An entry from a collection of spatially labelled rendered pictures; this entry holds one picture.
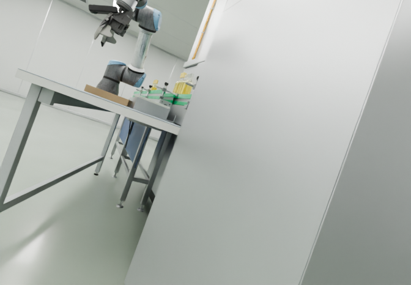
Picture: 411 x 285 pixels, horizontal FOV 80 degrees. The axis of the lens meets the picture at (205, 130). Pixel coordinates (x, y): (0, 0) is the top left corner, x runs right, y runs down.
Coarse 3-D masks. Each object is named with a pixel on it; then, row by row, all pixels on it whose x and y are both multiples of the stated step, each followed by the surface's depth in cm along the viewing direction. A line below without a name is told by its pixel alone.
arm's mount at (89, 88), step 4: (84, 88) 157; (88, 88) 157; (92, 88) 158; (96, 88) 158; (92, 92) 158; (96, 92) 158; (100, 92) 158; (104, 92) 159; (108, 92) 159; (100, 96) 158; (104, 96) 159; (108, 96) 159; (112, 96) 159; (116, 96) 160; (112, 100) 159; (116, 100) 160; (120, 100) 160; (124, 100) 160; (128, 100) 161; (124, 104) 160; (128, 104) 164
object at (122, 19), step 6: (120, 6) 106; (126, 6) 104; (120, 12) 106; (126, 12) 106; (132, 12) 106; (114, 18) 104; (120, 18) 106; (126, 18) 106; (108, 24) 104; (114, 24) 105; (120, 24) 109; (126, 24) 107; (114, 30) 105; (120, 30) 105; (126, 30) 110
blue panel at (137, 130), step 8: (128, 120) 295; (128, 128) 275; (136, 128) 232; (144, 128) 200; (120, 136) 312; (136, 136) 219; (128, 144) 242; (136, 144) 208; (128, 152) 228; (136, 160) 188
